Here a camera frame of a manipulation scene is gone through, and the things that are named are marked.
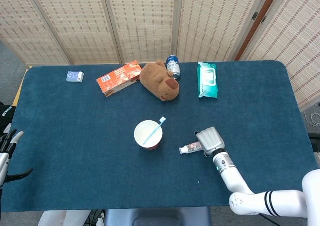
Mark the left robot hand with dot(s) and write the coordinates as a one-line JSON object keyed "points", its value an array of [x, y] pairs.
{"points": [[3, 161]]}

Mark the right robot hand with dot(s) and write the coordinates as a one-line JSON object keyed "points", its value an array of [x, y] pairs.
{"points": [[210, 141]]}

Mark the floral white toothpaste tube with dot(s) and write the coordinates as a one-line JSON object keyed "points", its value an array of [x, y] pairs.
{"points": [[190, 147]]}

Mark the light blue toothbrush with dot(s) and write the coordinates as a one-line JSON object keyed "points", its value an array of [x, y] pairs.
{"points": [[153, 131]]}

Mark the orange paper noodle cup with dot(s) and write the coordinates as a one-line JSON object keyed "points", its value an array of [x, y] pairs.
{"points": [[150, 140]]}

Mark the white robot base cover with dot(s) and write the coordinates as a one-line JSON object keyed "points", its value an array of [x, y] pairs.
{"points": [[57, 218]]}

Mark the black bag with lettering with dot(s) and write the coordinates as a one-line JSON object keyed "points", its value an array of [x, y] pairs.
{"points": [[6, 116]]}

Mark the green wet wipes pack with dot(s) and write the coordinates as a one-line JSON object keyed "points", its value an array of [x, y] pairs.
{"points": [[207, 81]]}

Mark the blue table cloth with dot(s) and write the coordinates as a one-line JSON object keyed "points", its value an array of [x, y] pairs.
{"points": [[75, 136]]}

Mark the brown capybara plush toy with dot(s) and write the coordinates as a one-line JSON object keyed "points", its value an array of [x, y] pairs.
{"points": [[157, 81]]}

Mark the blue white drink can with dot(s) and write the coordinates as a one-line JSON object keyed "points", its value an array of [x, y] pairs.
{"points": [[173, 66]]}

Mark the grey blue chair seat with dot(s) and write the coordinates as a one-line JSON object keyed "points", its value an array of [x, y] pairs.
{"points": [[150, 217]]}

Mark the small blue white box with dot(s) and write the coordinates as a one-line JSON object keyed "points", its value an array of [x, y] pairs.
{"points": [[74, 76]]}

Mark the orange biscuit carton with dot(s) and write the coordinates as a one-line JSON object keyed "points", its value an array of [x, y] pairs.
{"points": [[117, 77]]}

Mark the black metal hinge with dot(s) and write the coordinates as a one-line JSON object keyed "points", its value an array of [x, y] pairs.
{"points": [[264, 19], [255, 16]]}

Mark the woven folding screen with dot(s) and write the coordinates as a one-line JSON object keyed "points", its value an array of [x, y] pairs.
{"points": [[75, 24], [295, 36]]}

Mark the brown wooden post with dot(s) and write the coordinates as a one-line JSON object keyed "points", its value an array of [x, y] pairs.
{"points": [[257, 21]]}

